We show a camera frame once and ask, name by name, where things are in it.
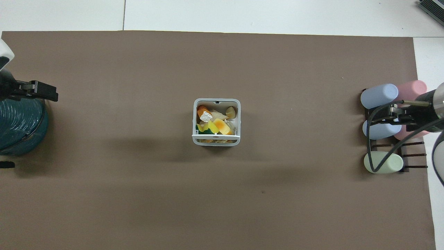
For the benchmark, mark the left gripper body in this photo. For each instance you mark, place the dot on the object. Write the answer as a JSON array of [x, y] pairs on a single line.
[[7, 88]]

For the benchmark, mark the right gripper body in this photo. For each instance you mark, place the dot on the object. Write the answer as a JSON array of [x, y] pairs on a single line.
[[421, 113]]

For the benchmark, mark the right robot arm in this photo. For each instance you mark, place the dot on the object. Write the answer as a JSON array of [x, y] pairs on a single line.
[[440, 100]]

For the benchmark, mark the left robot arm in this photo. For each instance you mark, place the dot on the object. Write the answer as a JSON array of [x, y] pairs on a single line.
[[4, 52]]

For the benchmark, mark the grey trash can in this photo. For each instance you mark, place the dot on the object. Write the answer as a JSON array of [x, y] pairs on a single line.
[[195, 118]]

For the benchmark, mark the pink cup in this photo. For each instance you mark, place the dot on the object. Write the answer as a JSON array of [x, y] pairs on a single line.
[[412, 89], [404, 133]]

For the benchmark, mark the teal ribbed basket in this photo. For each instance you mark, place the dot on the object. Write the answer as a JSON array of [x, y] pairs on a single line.
[[20, 125]]

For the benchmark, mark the dark brown cup rack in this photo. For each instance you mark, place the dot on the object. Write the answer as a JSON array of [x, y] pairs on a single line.
[[412, 154]]

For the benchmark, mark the light blue cup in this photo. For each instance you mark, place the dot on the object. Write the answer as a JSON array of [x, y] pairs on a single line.
[[381, 131], [380, 96]]

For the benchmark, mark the light green cup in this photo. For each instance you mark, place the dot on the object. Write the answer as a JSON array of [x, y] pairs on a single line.
[[388, 163]]

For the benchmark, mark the black stand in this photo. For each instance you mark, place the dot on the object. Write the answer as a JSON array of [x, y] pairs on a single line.
[[6, 165]]

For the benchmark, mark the grey ribbed device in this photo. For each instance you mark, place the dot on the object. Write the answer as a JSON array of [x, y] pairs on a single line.
[[433, 8]]

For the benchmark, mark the beige toy food piece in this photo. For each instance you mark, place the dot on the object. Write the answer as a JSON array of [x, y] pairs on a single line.
[[231, 111]]

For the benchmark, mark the orange toy carrot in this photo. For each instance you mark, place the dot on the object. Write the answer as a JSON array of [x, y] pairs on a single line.
[[201, 109]]

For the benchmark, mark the yellow orange toy block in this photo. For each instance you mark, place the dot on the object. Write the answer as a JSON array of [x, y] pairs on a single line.
[[222, 126]]

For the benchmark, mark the green toy vegetable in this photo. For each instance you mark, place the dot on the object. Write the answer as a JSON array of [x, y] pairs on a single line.
[[202, 130]]

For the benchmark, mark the white crumpled paper ball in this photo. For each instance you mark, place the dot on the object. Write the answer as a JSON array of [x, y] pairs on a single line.
[[206, 116]]

